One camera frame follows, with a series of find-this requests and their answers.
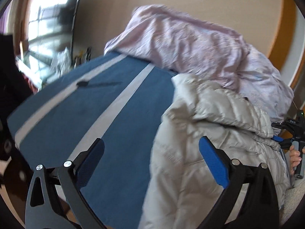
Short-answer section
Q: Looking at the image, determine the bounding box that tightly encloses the white fleece clothing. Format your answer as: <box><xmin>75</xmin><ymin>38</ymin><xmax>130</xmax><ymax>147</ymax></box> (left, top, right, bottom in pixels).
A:
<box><xmin>279</xmin><ymin>185</ymin><xmax>303</xmax><ymax>225</ymax></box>

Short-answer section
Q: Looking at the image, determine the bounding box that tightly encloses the blue striped bed sheet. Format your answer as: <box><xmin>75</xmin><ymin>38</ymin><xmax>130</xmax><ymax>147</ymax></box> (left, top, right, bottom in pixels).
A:
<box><xmin>7</xmin><ymin>51</ymin><xmax>178</xmax><ymax>229</ymax></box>

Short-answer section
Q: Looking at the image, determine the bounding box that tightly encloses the wooden door frame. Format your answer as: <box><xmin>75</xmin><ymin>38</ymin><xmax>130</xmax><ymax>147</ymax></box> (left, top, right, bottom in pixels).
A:
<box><xmin>269</xmin><ymin>0</ymin><xmax>305</xmax><ymax>90</ymax></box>

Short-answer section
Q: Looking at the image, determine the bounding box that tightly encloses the person's right hand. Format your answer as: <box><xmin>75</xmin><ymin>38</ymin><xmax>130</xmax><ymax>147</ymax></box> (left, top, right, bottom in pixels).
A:
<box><xmin>289</xmin><ymin>146</ymin><xmax>305</xmax><ymax>176</ymax></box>

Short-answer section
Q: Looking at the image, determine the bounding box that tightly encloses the bright window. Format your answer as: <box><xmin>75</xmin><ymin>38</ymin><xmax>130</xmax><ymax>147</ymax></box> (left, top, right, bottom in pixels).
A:
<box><xmin>15</xmin><ymin>0</ymin><xmax>83</xmax><ymax>89</ymax></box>

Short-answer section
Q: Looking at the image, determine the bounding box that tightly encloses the windowsill clutter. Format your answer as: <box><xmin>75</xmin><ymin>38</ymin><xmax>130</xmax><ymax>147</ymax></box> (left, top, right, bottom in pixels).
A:
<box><xmin>51</xmin><ymin>46</ymin><xmax>93</xmax><ymax>75</ymax></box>

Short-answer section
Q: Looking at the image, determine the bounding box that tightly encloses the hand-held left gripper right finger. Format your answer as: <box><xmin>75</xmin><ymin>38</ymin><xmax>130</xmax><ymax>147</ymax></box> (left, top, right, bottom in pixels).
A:
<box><xmin>198</xmin><ymin>135</ymin><xmax>279</xmax><ymax>229</ymax></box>

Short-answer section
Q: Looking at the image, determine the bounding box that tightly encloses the white down jacket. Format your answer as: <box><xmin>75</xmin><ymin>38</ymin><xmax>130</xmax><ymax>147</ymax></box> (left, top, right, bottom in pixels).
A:
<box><xmin>138</xmin><ymin>73</ymin><xmax>292</xmax><ymax>229</ymax></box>

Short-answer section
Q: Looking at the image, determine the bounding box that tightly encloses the pink floral duvet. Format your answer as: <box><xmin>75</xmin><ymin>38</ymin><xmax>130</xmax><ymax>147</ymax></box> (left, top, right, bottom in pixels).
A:
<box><xmin>104</xmin><ymin>4</ymin><xmax>294</xmax><ymax>124</ymax></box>

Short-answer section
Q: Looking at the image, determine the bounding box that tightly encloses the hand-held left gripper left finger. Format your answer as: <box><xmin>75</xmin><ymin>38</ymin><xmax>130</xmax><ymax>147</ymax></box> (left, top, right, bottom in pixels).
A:
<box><xmin>25</xmin><ymin>138</ymin><xmax>105</xmax><ymax>229</ymax></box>

